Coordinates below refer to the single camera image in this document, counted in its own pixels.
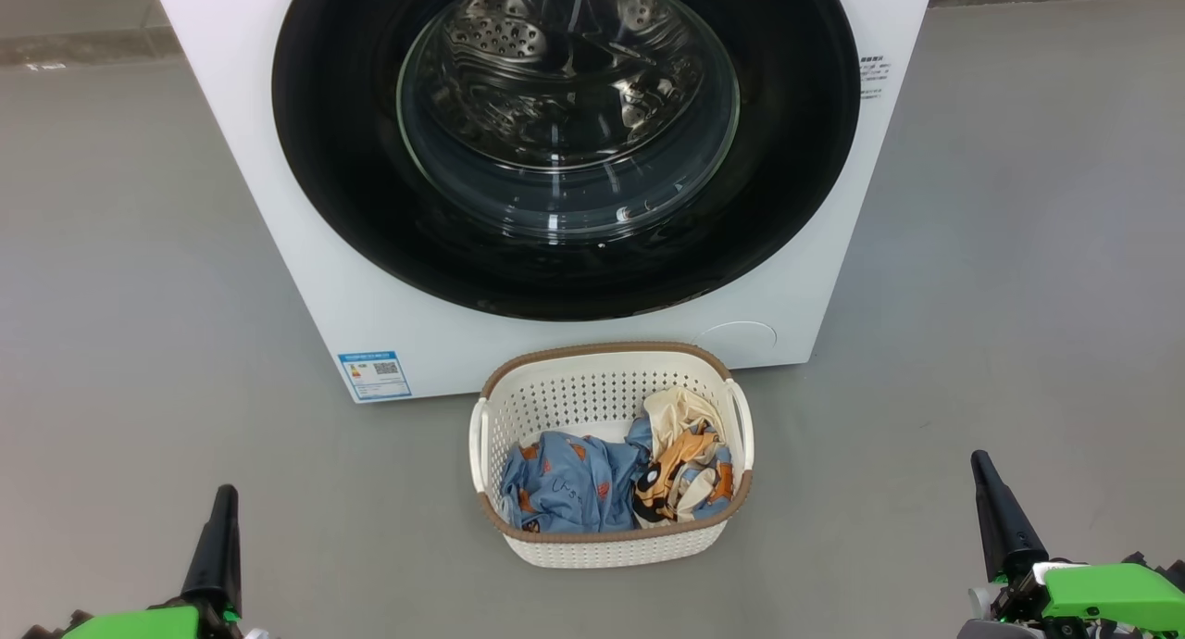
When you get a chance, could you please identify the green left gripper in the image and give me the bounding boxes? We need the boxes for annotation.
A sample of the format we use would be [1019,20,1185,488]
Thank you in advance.
[60,484,243,639]

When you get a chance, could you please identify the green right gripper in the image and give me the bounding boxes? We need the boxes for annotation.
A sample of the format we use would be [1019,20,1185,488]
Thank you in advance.
[970,450,1185,626]

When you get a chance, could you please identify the blue garment with orange prints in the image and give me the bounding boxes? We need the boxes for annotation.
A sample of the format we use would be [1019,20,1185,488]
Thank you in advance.
[498,417,654,534]

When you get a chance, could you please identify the black round glass washer door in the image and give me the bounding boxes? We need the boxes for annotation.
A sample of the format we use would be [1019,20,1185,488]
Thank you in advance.
[271,0,862,322]

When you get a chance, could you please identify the white front-load washing machine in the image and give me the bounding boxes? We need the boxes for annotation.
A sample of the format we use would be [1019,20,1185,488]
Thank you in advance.
[148,0,938,405]

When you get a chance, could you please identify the stainless steel washing machine drum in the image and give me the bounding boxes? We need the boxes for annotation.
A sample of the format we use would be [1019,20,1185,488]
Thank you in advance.
[435,0,714,172]

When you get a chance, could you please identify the blue energy label sticker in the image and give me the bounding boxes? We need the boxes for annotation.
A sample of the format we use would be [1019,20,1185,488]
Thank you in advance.
[337,350,413,402]

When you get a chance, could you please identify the round white filter cover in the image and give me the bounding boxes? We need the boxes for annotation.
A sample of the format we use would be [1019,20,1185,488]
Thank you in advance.
[696,320,779,354]

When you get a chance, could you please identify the cream perforated basket brown rim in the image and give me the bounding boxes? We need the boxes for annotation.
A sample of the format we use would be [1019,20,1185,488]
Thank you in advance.
[468,341,755,569]

